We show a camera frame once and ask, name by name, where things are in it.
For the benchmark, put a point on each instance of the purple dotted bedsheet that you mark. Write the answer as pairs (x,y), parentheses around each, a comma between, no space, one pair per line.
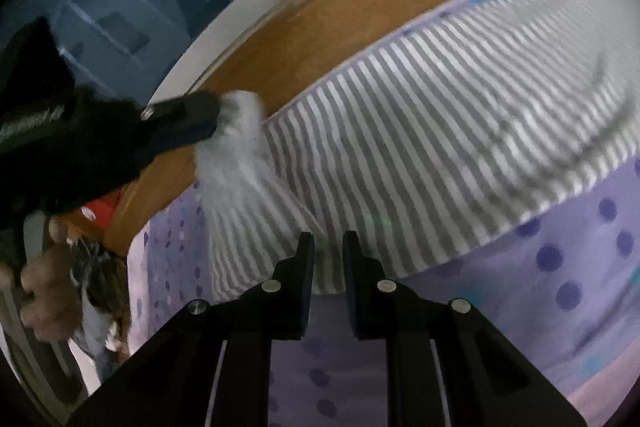
(550,282)

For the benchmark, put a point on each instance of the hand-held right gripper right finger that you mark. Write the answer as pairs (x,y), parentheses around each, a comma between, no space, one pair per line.
(352,282)

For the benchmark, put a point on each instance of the person's left hand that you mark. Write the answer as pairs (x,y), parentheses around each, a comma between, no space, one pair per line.
(55,287)

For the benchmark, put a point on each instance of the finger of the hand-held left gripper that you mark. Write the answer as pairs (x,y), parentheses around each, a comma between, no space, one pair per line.
(185,109)
(180,137)

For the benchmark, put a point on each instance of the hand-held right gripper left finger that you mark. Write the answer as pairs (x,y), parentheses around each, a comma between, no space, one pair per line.
(305,282)

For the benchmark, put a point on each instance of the grey white striped garment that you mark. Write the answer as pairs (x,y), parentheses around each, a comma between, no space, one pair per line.
(425,132)

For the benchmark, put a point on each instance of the dark clothes pile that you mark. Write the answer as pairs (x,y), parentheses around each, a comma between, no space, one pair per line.
(100,277)

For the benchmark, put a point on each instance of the red box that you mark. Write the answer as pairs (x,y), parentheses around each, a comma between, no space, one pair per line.
(102,207)

